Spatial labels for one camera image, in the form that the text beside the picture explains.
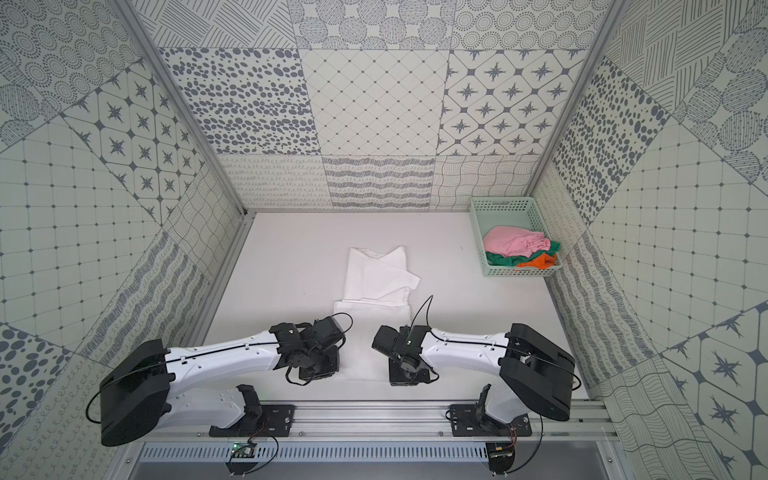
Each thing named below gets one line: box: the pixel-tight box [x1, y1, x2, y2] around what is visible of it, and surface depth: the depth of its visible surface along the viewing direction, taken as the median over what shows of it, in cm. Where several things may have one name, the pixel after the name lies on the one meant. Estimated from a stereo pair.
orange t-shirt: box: [516, 253, 557, 269], surface depth 94 cm
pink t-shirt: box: [483, 226, 551, 258], surface depth 102 cm
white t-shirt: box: [334, 246, 421, 381], surface depth 97 cm
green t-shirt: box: [486, 241, 561, 267], surface depth 97 cm
